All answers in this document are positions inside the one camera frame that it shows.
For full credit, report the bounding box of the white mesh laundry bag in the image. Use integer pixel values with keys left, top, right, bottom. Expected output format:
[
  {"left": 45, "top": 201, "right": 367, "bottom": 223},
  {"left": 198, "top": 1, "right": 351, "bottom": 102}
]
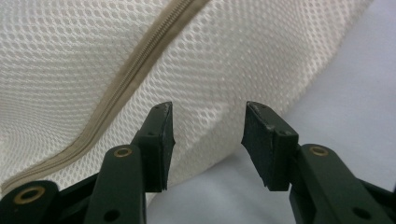
[{"left": 0, "top": 0, "right": 375, "bottom": 207}]

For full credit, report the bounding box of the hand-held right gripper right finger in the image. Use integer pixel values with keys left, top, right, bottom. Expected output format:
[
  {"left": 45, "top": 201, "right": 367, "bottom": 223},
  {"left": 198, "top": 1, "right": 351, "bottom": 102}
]
[{"left": 241, "top": 100, "right": 300, "bottom": 191}]

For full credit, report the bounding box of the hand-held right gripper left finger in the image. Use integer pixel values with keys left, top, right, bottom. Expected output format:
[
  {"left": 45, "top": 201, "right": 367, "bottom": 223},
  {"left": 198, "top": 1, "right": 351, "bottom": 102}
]
[{"left": 130, "top": 101, "right": 177, "bottom": 192}]

